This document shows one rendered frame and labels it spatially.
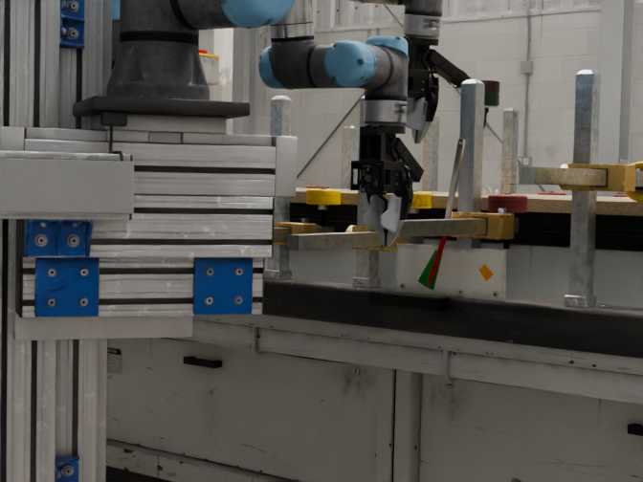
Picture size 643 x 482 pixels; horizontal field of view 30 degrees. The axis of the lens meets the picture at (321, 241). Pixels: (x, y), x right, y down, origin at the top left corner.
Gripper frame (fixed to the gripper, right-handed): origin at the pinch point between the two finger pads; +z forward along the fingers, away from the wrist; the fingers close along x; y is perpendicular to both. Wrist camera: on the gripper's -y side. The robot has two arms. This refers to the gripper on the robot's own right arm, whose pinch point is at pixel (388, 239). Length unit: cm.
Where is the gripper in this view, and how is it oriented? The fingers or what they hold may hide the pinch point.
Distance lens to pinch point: 213.4
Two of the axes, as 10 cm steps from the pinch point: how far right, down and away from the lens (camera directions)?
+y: -6.2, 0.3, -7.9
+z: -0.2, 10.0, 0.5
